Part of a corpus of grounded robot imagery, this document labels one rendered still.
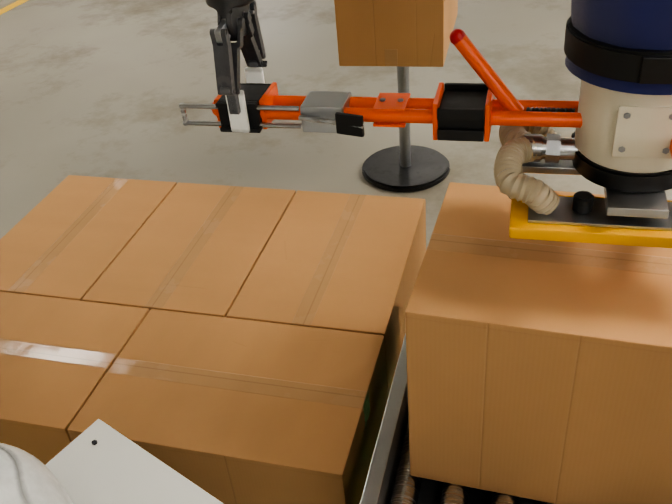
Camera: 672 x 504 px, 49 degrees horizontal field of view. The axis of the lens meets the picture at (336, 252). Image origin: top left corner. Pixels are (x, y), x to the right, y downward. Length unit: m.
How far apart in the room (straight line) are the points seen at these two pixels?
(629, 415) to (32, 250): 1.65
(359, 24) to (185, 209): 1.03
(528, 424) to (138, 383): 0.86
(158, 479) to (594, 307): 0.69
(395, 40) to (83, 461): 2.06
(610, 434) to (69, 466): 0.83
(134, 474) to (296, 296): 0.82
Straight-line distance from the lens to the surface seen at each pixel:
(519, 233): 1.09
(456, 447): 1.35
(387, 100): 1.17
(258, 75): 1.25
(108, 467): 1.18
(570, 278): 1.23
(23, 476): 0.88
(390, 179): 3.31
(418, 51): 2.86
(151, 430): 1.61
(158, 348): 1.78
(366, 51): 2.89
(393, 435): 1.42
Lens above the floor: 1.69
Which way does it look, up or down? 35 degrees down
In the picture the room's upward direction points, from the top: 6 degrees counter-clockwise
